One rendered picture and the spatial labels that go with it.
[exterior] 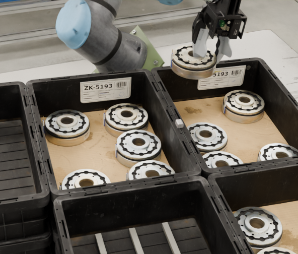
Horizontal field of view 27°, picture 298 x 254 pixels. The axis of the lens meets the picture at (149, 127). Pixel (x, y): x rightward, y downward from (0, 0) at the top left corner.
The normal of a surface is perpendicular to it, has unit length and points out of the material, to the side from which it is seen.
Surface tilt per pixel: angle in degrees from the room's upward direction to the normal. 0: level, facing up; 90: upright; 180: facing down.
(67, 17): 52
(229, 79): 90
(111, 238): 0
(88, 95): 90
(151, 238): 0
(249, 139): 0
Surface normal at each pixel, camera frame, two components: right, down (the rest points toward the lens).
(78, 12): -0.67, -0.32
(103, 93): 0.27, 0.59
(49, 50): 0.06, -0.80
